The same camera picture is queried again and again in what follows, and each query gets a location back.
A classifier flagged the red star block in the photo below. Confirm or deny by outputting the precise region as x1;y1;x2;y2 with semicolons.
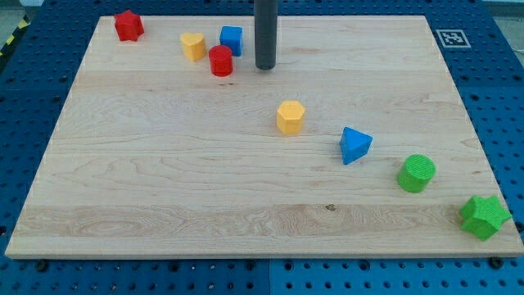
114;10;144;42

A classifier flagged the green star block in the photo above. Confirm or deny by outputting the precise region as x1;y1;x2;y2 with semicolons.
460;195;512;241

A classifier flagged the yellow hexagon block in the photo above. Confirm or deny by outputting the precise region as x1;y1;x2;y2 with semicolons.
277;100;305;134

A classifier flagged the light wooden board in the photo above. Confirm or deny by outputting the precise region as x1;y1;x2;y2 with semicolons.
6;16;523;260

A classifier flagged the blue triangle block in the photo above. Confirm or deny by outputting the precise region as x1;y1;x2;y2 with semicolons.
340;127;373;165

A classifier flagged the red cylinder block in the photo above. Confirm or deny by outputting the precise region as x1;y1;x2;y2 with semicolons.
208;45;233;77

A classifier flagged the blue cube block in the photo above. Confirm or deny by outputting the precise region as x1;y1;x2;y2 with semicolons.
219;25;243;57

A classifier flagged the yellow heart block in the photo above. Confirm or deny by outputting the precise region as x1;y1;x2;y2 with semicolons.
180;32;206;61

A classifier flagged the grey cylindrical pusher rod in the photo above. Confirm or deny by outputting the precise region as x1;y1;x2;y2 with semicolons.
254;0;278;70

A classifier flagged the green cylinder block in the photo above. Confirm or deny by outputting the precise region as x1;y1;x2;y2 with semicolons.
397;154;436;193

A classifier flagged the white fiducial marker tag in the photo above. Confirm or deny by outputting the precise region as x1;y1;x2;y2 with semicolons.
436;29;471;48

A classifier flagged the black board stop bolt left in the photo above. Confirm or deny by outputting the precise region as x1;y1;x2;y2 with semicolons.
34;260;49;273

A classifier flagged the black board stop bolt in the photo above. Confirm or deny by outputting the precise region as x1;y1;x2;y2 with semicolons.
488;256;504;270
34;260;49;273

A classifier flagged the black board stop bolt right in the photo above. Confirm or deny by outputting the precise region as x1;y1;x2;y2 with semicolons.
488;256;504;270

